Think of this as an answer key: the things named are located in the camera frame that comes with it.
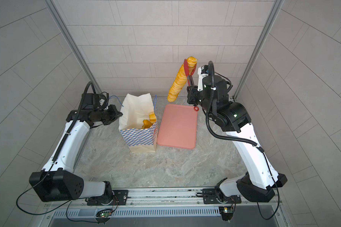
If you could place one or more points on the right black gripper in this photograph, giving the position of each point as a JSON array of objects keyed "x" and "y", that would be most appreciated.
[{"x": 193, "y": 95}]

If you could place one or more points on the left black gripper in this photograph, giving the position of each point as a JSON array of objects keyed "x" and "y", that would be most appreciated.
[{"x": 114, "y": 113}]

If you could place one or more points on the red tongs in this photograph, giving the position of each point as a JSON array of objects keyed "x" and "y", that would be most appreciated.
[{"x": 189, "y": 76}]

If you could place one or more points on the long ridged bread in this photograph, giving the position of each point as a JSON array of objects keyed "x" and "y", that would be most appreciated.
[{"x": 179, "y": 81}]

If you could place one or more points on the checkered paper bag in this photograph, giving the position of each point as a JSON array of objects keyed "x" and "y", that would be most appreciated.
[{"x": 135, "y": 109}]

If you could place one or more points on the long oval bread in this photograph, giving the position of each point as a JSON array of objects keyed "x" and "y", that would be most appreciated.
[{"x": 146, "y": 124}]

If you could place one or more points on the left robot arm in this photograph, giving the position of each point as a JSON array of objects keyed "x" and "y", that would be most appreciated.
[{"x": 56, "y": 181}]

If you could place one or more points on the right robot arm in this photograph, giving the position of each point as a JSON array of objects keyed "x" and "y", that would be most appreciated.
[{"x": 261, "y": 179}]

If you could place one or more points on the pink tray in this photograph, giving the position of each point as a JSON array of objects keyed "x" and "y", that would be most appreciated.
[{"x": 178, "y": 127}]

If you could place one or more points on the left circuit board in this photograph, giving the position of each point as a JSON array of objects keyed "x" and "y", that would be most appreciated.
[{"x": 106, "y": 213}]

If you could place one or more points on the circuit board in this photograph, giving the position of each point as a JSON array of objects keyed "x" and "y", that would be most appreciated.
[
  {"x": 226, "y": 213},
  {"x": 106, "y": 213}
]

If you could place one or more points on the right circuit board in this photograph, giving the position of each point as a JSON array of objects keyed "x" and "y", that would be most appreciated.
[{"x": 226, "y": 213}]

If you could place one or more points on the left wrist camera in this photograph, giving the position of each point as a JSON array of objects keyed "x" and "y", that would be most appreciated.
[{"x": 95, "y": 101}]

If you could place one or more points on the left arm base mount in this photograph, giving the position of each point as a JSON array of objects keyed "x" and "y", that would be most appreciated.
[{"x": 116, "y": 197}]

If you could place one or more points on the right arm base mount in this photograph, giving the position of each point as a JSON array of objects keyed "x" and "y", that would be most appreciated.
[{"x": 209, "y": 197}]

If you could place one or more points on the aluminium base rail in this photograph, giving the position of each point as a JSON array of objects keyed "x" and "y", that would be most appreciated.
[{"x": 156, "y": 197}]

